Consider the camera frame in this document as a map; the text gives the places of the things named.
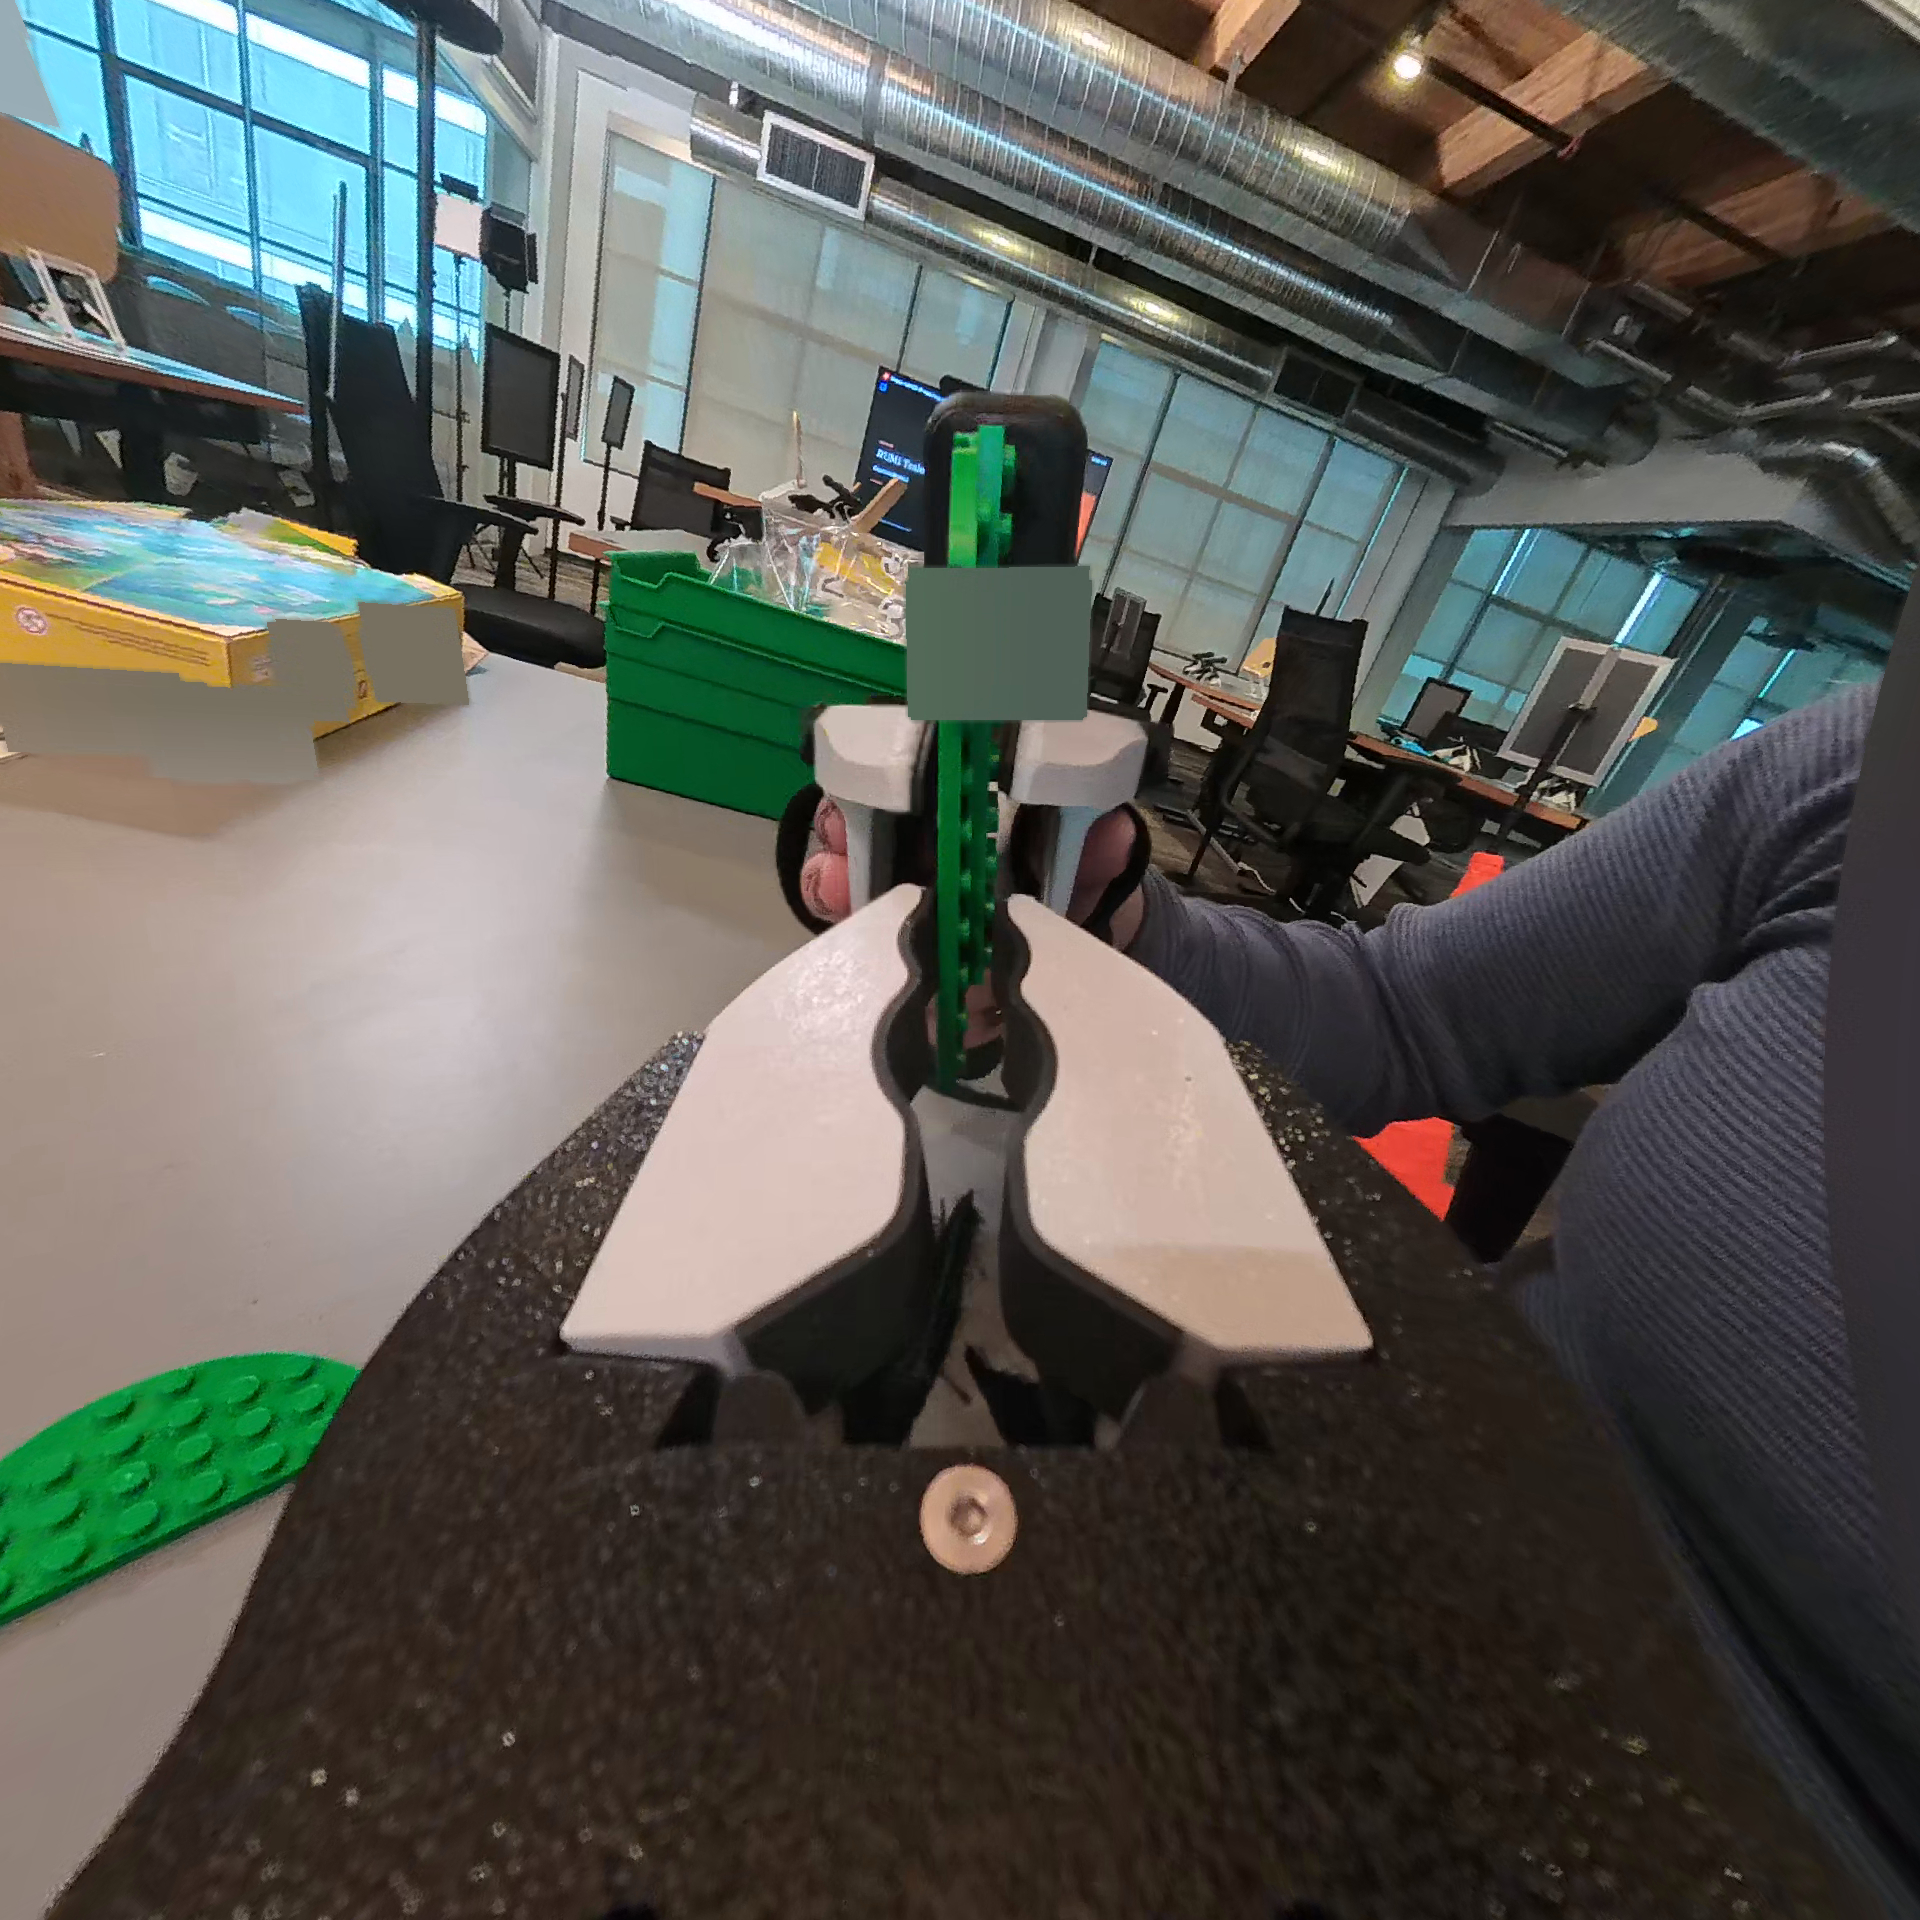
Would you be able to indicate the clear plastic parts bags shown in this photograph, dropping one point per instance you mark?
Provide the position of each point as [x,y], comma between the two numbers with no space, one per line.
[796,562]

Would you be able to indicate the black studio light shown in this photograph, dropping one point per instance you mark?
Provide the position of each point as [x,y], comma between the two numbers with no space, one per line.
[510,247]

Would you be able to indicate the black office chair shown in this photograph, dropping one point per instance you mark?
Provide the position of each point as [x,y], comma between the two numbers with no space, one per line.
[406,493]
[1320,720]

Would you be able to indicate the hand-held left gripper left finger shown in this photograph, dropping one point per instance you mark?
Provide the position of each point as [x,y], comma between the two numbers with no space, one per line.
[750,1141]

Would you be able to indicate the green stacked plastic bins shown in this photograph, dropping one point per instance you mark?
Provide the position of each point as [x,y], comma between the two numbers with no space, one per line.
[704,704]

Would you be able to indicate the wooden office desk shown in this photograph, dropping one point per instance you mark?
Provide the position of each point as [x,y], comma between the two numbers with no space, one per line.
[135,376]

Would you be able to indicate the orange traffic cone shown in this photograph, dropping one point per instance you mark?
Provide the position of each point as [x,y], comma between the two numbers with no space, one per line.
[1483,877]

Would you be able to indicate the wall display screen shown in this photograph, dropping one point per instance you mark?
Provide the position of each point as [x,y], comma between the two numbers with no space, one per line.
[896,451]

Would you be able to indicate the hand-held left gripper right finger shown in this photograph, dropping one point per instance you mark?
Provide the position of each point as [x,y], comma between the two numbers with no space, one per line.
[1171,1154]

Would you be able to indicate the metal ventilation duct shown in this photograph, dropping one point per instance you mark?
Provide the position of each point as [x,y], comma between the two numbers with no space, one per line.
[1141,135]

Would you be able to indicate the yellow lego box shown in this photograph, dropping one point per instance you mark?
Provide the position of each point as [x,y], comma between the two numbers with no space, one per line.
[135,599]

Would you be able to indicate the white air vent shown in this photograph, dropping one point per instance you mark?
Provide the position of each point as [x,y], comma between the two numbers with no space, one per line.
[815,164]

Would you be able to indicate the orange flat floor marker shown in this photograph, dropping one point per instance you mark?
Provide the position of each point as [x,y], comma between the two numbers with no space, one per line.
[1412,1161]

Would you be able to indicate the green rounded lego plate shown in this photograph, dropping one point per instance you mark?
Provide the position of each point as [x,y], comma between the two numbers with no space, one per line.
[962,839]
[149,1469]

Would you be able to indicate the person's blue sweater torso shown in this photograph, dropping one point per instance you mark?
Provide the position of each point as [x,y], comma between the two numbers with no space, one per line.
[1740,1276]

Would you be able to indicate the person's right hand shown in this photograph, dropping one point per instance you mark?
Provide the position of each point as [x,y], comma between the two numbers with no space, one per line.
[1108,861]

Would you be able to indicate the white board on stand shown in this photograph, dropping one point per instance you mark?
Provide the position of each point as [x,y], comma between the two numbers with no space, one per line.
[1589,704]

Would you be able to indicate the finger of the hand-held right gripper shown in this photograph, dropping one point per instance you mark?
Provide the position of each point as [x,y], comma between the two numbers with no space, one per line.
[862,757]
[1080,757]

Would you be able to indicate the black monitor on stand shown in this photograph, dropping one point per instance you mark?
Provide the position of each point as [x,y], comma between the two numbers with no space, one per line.
[519,397]

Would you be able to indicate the person's right forearm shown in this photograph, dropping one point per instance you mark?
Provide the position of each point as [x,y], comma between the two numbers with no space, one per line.
[1501,973]

